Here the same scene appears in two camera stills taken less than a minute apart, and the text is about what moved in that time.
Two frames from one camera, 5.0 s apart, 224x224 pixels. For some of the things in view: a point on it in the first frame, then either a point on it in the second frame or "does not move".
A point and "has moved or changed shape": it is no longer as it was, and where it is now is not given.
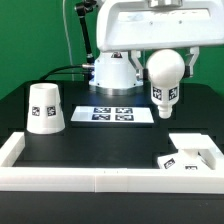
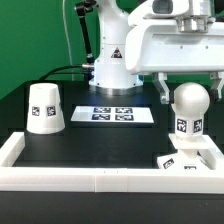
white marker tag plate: (113, 115) does not move
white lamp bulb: (165, 69) has moved or changed shape
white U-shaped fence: (104, 180) does not move
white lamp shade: (45, 112) does not move
